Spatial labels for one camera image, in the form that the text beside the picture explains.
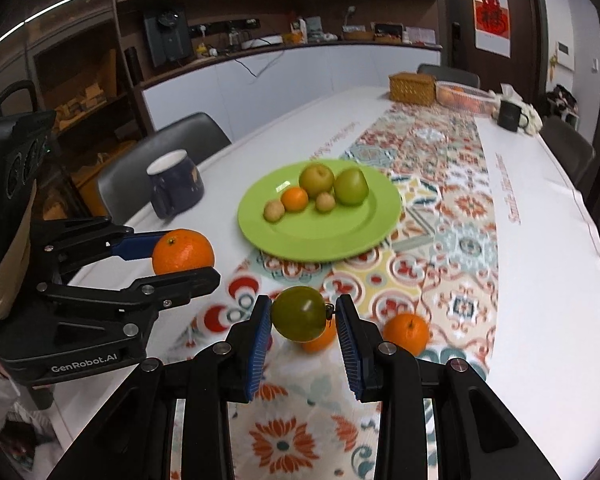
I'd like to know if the large orange mandarin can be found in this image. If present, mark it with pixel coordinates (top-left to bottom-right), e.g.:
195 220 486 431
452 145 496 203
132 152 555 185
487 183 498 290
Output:
151 229 215 275

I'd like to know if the orange with stem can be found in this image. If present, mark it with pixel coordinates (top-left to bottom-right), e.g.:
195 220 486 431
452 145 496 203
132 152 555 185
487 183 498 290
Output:
382 313 430 356

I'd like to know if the brown longan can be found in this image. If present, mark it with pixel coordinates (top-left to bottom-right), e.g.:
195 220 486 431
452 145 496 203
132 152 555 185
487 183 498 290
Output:
263 200 286 223
315 192 337 214

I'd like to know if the small green tomato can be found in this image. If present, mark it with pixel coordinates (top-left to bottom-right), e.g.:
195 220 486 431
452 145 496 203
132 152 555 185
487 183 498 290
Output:
271 286 327 342

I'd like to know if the small orange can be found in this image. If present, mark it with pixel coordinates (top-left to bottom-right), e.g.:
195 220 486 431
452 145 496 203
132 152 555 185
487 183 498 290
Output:
280 186 309 212
300 318 337 353

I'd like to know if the yellow-green round fruit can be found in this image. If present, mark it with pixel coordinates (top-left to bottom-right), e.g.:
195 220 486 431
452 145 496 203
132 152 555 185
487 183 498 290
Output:
299 164 335 198

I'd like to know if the large green fruit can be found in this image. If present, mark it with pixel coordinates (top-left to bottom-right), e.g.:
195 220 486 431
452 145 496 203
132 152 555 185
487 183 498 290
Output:
334 167 368 206

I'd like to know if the left near grey chair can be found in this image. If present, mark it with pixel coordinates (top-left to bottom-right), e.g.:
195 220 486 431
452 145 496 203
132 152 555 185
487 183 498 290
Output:
97 112 230 224

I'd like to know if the dark blue mug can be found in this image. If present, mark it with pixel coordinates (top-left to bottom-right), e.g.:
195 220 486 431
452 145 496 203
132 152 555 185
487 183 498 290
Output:
146 150 204 219

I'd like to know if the green plate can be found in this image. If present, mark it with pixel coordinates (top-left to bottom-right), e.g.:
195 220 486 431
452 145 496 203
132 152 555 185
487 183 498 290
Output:
236 157 404 265

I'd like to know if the patterned table runner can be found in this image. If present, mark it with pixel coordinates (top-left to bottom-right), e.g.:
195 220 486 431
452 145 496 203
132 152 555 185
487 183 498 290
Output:
170 104 498 479

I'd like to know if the right far grey chair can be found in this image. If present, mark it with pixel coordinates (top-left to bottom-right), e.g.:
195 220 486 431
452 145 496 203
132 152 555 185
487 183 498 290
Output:
540 116 595 186

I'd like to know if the white tissue cloth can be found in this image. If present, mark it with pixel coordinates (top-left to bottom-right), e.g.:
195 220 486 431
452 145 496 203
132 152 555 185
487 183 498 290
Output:
488 84 543 136

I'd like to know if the black mug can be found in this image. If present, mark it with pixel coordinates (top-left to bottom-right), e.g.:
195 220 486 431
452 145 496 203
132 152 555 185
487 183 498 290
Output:
496 100 529 132

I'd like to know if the fruit basket bowl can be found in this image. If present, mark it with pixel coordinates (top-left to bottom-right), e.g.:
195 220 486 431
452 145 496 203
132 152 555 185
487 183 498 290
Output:
436 81 496 116

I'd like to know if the wicker basket box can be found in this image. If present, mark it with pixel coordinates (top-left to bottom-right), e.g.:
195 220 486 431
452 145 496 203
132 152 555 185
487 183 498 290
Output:
389 72 436 106

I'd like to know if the end grey chair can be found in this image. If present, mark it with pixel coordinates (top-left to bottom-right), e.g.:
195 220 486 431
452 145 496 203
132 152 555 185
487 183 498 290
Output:
417 64 480 89

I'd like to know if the dark wooden door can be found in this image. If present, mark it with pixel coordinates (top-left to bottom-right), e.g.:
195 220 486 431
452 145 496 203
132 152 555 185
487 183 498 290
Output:
440 0 548 103

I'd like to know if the red door poster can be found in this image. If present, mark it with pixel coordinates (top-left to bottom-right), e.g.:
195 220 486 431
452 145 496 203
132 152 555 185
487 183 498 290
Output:
471 0 512 58

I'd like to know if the black wall appliance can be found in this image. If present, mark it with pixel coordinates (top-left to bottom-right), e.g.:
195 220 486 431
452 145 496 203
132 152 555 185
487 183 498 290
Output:
144 11 193 67

